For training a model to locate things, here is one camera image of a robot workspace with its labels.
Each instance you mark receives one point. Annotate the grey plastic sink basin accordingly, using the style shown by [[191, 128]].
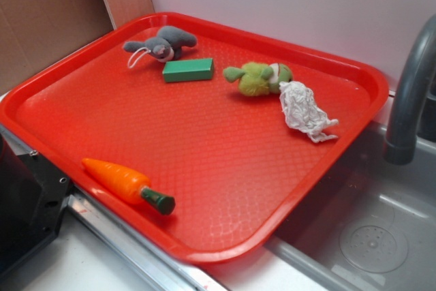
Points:
[[367, 224]]

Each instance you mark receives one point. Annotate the orange plastic toy carrot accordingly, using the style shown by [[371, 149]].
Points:
[[128, 184]]

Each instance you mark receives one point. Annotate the crumpled white paper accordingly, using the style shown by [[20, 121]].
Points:
[[302, 113]]

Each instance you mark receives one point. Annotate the red plastic tray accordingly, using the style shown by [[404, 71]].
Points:
[[233, 166]]

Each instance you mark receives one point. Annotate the green plush toy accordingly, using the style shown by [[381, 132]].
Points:
[[258, 79]]

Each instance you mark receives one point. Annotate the green rectangular block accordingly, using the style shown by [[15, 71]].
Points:
[[188, 70]]

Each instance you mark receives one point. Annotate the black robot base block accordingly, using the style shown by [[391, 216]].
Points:
[[33, 198]]

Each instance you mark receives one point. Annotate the brown cardboard panel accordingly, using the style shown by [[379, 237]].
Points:
[[37, 33]]

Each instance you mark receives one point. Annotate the grey sink faucet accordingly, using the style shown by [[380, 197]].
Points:
[[413, 110]]

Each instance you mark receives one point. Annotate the grey plush bunny toy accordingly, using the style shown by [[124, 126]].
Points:
[[166, 46]]

